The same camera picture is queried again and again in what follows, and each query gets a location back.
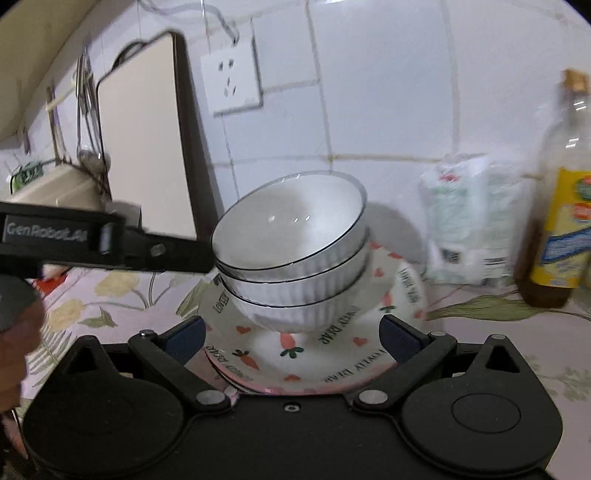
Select white sun plate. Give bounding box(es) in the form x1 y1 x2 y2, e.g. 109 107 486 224
205 346 398 396

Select pink bunny plate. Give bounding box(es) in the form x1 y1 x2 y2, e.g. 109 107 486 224
198 246 427 373

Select white ribbed bowl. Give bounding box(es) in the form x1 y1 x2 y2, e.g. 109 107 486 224
219 230 370 307
222 253 370 333
211 171 368 282

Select left hand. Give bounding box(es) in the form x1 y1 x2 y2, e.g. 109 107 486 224
1 275 45 413

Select white rice cooker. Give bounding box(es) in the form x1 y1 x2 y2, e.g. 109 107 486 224
7 164 109 212

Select green utensil holder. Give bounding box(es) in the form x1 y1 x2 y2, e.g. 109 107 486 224
8 161 44 195

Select floral table cloth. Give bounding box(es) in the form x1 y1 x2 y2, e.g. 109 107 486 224
18 257 591 416

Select cream cutting board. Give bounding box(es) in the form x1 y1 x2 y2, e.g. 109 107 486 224
97 30 218 239

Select hanging steel ladles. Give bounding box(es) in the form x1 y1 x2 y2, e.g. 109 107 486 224
74 46 109 176

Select white hanging peeler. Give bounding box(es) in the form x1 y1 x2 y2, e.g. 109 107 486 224
45 82 76 112

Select white salt bag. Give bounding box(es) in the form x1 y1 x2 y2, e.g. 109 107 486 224
420 155 521 288

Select yellow label oil bottle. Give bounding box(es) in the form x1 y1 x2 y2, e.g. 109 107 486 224
515 69 590 309

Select white wall socket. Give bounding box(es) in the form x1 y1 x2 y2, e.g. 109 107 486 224
200 38 263 116

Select wall cabinet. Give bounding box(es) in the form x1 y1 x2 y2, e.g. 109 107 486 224
0 0 139 144

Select black power cable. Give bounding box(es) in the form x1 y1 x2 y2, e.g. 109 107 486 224
138 0 242 47

